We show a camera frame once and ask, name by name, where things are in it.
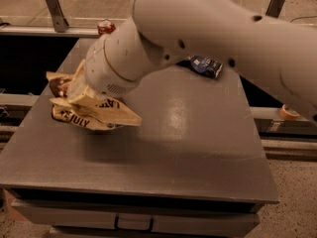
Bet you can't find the brown Late July chip bag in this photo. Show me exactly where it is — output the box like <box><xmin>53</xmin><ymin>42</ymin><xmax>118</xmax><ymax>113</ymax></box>
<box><xmin>46</xmin><ymin>71</ymin><xmax>142</xmax><ymax>131</ymax></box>

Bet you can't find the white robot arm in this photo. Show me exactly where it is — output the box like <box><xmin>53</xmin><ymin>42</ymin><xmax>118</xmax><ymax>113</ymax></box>
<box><xmin>67</xmin><ymin>0</ymin><xmax>317</xmax><ymax>122</ymax></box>

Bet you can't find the blue chip bag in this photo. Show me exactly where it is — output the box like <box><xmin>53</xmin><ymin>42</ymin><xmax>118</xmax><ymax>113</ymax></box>
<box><xmin>177</xmin><ymin>56</ymin><xmax>223</xmax><ymax>78</ymax></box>

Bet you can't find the red soda can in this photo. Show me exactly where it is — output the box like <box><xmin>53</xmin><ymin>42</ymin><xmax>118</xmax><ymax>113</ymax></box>
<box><xmin>97</xmin><ymin>19</ymin><xmax>116</xmax><ymax>36</ymax></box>

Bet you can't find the grey table drawer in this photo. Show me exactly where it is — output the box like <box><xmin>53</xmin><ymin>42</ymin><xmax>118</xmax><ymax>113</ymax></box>
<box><xmin>12</xmin><ymin>199</ymin><xmax>260</xmax><ymax>238</ymax></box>

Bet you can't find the orange tape roll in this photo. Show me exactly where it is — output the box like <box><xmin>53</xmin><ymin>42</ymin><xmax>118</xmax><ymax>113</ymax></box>
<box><xmin>279</xmin><ymin>104</ymin><xmax>300</xmax><ymax>120</ymax></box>

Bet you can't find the metal window rail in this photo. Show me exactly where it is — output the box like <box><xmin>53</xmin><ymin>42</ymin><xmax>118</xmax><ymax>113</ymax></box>
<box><xmin>0</xmin><ymin>25</ymin><xmax>99</xmax><ymax>38</ymax></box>

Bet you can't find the left metal bracket post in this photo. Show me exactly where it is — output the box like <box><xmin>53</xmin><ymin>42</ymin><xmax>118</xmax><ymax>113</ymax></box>
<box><xmin>46</xmin><ymin>0</ymin><xmax>69</xmax><ymax>33</ymax></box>

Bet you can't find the metal bracket post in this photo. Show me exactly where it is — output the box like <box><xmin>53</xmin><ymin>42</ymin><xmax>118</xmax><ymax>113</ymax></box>
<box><xmin>265</xmin><ymin>0</ymin><xmax>285</xmax><ymax>18</ymax></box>
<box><xmin>46</xmin><ymin>0</ymin><xmax>69</xmax><ymax>33</ymax></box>

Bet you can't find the black drawer handle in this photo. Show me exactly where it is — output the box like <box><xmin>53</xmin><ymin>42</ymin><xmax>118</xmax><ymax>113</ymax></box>
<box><xmin>114</xmin><ymin>214</ymin><xmax>155</xmax><ymax>232</ymax></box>

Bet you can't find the right metal bracket post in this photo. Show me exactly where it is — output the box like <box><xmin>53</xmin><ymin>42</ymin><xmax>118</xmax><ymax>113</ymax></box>
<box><xmin>265</xmin><ymin>0</ymin><xmax>285</xmax><ymax>18</ymax></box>

